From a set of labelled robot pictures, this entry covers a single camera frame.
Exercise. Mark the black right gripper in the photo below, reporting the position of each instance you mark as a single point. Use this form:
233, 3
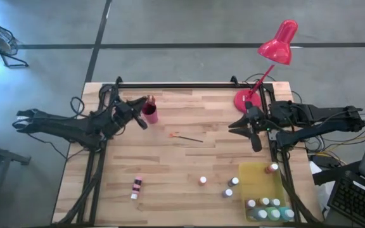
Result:
257, 122

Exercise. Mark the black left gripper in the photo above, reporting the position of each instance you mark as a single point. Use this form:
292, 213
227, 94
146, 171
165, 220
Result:
124, 114

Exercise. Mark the red plastic cup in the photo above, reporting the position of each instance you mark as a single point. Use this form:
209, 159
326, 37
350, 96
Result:
152, 118

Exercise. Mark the small red-orange paint bottle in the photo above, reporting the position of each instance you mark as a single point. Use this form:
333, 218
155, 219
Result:
271, 168

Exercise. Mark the small purple paint bottle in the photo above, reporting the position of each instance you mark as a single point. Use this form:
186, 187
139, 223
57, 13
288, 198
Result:
227, 192

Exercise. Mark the small orange paint bottle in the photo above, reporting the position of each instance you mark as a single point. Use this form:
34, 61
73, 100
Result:
202, 181

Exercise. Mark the pink paint bottle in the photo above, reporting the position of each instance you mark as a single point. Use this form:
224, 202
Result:
136, 187

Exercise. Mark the green paint bottle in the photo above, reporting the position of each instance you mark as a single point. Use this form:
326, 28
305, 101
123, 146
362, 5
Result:
273, 214

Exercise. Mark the teal paint bottle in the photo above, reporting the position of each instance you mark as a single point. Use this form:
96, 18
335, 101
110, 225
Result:
287, 213

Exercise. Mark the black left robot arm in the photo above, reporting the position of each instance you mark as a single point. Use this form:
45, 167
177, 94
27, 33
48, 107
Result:
59, 125

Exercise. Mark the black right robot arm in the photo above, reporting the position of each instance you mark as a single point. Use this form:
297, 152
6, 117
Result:
315, 120

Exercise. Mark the small dark paint bottle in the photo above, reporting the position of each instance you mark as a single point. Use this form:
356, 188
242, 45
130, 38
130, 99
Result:
233, 181

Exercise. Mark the red desk lamp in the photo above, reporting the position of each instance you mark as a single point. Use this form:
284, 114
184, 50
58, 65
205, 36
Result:
247, 101

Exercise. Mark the silver mounting plate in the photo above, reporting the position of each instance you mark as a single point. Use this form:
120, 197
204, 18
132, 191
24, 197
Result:
272, 135

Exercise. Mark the black table clamp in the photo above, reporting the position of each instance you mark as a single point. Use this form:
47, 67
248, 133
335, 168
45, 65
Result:
118, 80
234, 80

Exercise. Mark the yellow translucent tray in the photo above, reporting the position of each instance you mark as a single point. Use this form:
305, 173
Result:
258, 187

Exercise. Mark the black keyboard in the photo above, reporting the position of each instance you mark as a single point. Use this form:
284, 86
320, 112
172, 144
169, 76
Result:
356, 202

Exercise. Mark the black floor stand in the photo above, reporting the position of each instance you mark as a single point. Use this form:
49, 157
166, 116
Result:
5, 154

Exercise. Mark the black desk bracket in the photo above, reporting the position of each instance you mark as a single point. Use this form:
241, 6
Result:
334, 173

